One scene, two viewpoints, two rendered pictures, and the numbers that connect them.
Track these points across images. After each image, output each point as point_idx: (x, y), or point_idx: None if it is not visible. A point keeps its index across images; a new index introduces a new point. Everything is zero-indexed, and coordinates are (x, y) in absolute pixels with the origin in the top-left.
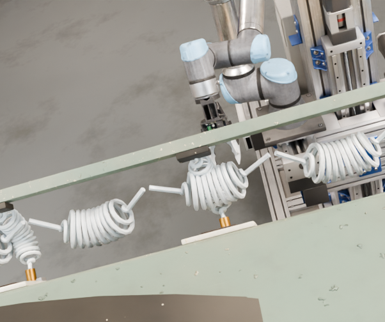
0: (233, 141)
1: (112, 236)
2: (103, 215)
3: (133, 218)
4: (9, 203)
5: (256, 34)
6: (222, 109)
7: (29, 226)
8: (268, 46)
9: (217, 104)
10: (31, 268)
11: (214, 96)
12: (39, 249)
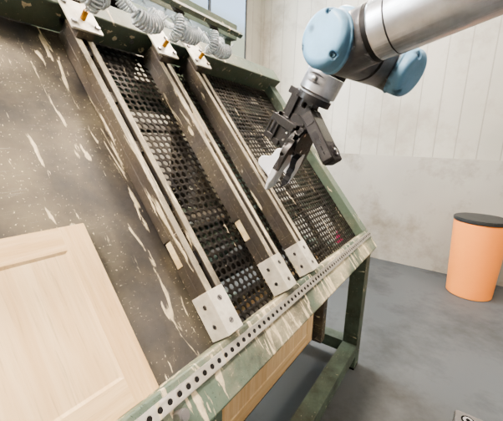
0: (276, 159)
1: (144, 30)
2: (140, 12)
3: (135, 21)
4: (173, 7)
5: (352, 10)
6: (317, 132)
7: (176, 26)
8: (317, 32)
9: (307, 112)
10: (167, 39)
11: (298, 89)
12: (171, 37)
